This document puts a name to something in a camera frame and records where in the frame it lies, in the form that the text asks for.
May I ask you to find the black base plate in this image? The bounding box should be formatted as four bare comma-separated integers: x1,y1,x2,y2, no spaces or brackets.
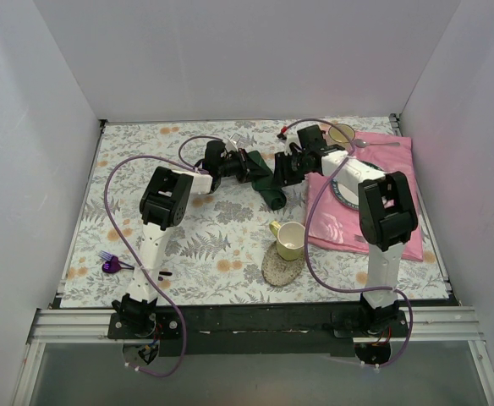
107,302,408,357

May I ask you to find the dark green cloth napkin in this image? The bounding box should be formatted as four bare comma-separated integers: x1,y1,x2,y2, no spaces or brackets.
247,151,287,211

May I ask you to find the yellow-green mug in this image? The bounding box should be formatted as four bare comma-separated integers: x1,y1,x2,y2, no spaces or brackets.
269,221,305,261

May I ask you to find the speckled round coaster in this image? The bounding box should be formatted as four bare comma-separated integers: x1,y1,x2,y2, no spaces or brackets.
261,243,305,288

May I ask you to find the cream enamel mug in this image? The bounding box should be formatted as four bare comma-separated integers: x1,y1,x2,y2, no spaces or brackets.
327,123,355,148

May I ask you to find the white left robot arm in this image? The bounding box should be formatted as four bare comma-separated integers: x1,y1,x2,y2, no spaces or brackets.
126,140,252,304

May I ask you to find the aluminium frame rail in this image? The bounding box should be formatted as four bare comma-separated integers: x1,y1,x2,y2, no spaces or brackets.
13,304,494,405

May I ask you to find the pink satin placemat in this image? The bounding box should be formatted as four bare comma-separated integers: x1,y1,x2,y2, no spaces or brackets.
309,131,419,254

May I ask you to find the silver spoon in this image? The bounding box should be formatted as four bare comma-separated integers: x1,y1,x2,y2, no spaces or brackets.
353,139,400,148

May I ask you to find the white plate green rim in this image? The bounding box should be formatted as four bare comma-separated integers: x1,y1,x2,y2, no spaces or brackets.
331,159,385,211

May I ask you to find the purple plastic fork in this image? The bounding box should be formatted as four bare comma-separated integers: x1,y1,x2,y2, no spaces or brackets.
98,250,134,274

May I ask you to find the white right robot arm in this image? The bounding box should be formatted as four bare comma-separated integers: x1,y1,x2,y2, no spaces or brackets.
272,119,418,337

